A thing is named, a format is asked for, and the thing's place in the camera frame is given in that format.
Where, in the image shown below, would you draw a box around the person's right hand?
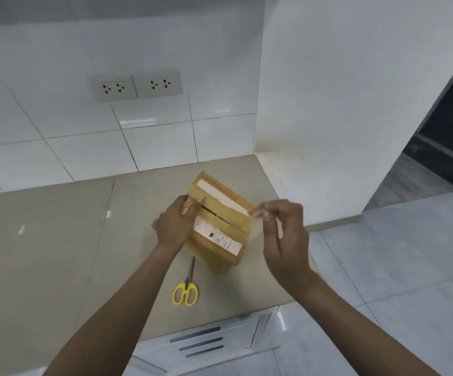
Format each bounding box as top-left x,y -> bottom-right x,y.
251,199 -> 318,287

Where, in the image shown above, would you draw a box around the person's left hand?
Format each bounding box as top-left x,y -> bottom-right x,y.
151,194 -> 207,252

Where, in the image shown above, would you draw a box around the clear packing tape strip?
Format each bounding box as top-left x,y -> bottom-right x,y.
246,209 -> 266,245

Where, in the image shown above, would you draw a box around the brown cardboard parcel box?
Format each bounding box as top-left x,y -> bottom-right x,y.
182,171 -> 255,274

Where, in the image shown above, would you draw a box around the person's left forearm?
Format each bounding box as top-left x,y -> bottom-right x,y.
42,243 -> 185,376

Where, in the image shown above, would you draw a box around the person's right forearm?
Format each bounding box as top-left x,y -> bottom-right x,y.
289,270 -> 442,376

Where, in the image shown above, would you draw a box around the white louvred cabinet door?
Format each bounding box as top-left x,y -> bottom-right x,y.
132,306 -> 282,376

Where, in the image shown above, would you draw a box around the yellow handled scissors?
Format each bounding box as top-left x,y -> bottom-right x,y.
172,256 -> 199,307

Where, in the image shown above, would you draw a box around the grey double wall socket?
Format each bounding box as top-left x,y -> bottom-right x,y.
89,74 -> 138,103
137,69 -> 183,99

